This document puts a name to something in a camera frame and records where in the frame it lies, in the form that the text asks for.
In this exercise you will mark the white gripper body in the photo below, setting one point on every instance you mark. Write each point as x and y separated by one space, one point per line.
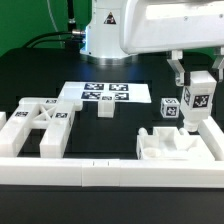
164 25

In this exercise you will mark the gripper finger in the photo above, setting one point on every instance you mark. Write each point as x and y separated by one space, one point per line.
218 65
182 78

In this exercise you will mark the white chair seat part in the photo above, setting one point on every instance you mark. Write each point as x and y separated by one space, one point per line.
170 143

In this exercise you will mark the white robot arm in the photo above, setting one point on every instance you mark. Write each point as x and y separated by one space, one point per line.
102 34

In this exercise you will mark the white tagged cube left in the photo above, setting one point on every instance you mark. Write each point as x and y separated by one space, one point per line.
169 107

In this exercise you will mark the white right fence bar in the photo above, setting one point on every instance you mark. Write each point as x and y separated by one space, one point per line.
213 137

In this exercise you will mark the white fence bar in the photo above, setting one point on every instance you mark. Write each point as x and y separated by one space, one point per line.
2 119
115 173
213 137

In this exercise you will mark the black vertical pole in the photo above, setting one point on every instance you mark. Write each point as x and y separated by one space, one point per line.
71 24

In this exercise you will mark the white left fence bar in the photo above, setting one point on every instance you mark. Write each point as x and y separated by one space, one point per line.
2 119

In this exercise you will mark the white front fence bar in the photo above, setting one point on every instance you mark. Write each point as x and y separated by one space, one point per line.
115 173

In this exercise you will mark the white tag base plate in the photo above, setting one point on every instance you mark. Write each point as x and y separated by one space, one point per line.
91 91

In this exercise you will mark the white chair back frame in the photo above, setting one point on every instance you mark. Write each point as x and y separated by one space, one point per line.
54 116

